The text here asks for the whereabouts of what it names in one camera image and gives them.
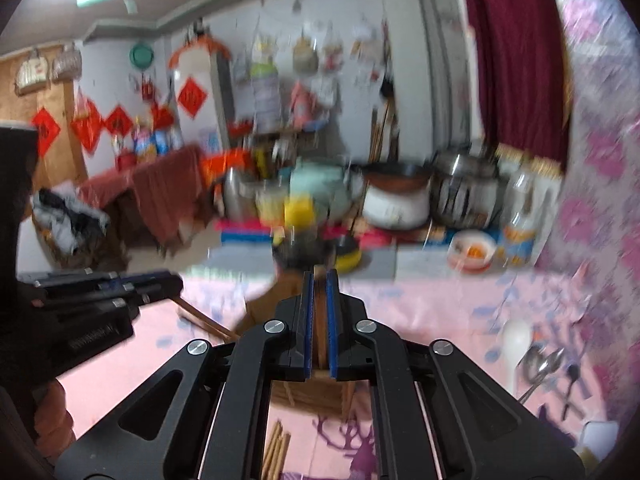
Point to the maroon curtain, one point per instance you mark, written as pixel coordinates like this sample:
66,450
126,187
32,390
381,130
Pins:
515,60

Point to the yellow frying pan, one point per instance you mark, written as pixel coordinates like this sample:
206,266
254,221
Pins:
349,257

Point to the black hanging bag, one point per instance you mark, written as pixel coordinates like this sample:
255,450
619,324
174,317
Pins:
387,87

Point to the green plate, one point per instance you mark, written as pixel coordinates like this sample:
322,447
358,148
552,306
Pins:
140,55

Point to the red plastic bag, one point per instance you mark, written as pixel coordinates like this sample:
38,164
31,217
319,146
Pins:
86,122

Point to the pile of grey clothes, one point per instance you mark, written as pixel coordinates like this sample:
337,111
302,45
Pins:
70,220

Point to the person's left hand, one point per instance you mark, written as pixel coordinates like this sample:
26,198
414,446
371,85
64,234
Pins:
55,420

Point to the metal spoon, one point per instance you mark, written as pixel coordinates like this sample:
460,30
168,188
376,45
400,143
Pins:
532,362
552,360

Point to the mint green rice cooker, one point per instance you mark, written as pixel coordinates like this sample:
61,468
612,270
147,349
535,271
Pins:
320,185

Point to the orange cloth cover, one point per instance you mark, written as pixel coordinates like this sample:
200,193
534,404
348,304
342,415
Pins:
200,47

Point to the blue tin can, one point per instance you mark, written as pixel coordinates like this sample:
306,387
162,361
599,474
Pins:
161,141

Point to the red rimmed bowl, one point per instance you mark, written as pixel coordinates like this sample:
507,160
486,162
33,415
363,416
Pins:
471,252

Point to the electric pressure cooker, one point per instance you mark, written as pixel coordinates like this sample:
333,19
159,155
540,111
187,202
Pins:
465,195

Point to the brown wooden chopstick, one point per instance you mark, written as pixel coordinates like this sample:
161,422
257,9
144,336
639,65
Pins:
320,330
205,322

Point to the red diamond paper decoration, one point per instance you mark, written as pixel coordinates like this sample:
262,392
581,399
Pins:
46,132
117,120
192,96

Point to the stacked container green lid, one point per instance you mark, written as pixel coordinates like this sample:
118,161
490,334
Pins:
265,95

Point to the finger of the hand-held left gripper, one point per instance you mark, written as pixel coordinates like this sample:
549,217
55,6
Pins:
130,298
125,280

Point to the dark sauce bottle yellow cap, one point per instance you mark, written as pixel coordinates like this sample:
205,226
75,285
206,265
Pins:
299,240

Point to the small black spoon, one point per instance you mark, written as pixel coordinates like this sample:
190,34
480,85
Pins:
571,375

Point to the yellow cooking oil jug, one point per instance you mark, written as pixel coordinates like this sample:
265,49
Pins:
143,142

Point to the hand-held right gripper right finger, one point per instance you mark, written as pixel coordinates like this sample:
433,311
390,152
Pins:
332,330

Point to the wooden slatted chopstick holder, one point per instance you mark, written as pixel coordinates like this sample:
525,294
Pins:
277,310

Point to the clear plastic oil bottle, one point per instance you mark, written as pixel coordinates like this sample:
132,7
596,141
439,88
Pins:
520,230

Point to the white refrigerator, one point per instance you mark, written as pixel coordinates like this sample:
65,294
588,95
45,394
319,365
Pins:
220,110

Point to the red covered table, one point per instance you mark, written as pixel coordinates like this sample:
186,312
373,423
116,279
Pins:
160,185

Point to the white electric pot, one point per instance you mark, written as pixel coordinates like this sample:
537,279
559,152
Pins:
397,207

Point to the white ceramic spoon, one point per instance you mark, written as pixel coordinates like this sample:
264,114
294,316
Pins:
515,345

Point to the stainless steel kettle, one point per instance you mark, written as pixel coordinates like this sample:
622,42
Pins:
237,195

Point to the white tin can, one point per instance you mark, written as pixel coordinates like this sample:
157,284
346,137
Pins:
175,139

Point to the wooden chair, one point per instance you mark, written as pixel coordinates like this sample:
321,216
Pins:
105,255

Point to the red basin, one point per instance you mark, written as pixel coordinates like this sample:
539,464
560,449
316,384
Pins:
241,127

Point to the red pot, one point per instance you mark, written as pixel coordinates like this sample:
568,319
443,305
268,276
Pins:
126,161

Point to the pink deer printed bedsheet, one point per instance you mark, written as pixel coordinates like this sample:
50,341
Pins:
450,310

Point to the orange gift bag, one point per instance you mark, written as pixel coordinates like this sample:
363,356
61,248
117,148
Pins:
225,162

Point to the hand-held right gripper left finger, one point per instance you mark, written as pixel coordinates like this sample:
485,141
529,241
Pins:
308,330

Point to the woven basket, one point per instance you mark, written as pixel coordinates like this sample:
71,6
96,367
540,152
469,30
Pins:
32,75
66,65

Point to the group of wooden chopsticks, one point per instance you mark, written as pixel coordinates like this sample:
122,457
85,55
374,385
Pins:
277,452

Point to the reddish wok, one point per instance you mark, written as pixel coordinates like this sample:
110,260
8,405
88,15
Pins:
395,175

